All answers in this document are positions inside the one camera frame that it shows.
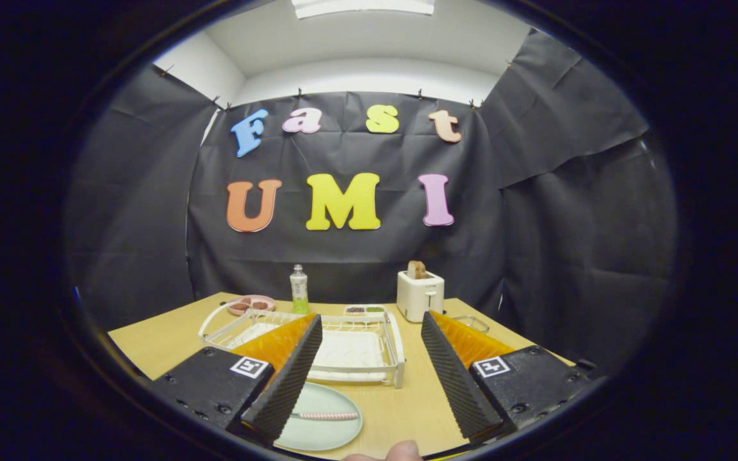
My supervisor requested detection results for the light green plate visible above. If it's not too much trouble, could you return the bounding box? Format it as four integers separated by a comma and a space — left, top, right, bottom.
273, 382, 364, 452

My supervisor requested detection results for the pink plate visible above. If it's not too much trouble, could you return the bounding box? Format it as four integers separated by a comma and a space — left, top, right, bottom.
227, 295, 276, 316

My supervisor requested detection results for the white dish rack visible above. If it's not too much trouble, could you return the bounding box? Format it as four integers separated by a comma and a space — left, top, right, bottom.
199, 301, 406, 389

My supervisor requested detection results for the clear wire basket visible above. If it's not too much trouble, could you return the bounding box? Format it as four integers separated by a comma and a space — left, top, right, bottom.
452, 314, 490, 335

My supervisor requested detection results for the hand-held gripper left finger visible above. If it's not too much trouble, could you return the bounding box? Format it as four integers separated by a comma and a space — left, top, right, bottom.
151, 314, 323, 447

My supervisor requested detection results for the black backdrop cloth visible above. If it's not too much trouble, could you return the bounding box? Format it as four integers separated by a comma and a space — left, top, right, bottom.
65, 29, 677, 375

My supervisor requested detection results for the clear bottle green liquid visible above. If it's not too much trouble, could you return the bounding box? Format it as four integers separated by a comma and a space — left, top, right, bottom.
290, 264, 309, 314

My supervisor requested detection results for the white toaster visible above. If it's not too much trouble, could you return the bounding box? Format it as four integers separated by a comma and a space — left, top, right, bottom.
397, 270, 445, 323

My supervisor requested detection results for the ceiling light panel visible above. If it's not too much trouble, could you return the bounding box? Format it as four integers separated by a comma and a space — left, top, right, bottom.
291, 0, 436, 19

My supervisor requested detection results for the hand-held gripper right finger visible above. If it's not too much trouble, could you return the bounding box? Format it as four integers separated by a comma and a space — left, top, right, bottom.
420, 311, 595, 446

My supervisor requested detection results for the pink striped handle spoon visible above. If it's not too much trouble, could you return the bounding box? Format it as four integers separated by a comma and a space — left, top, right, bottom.
291, 410, 359, 421

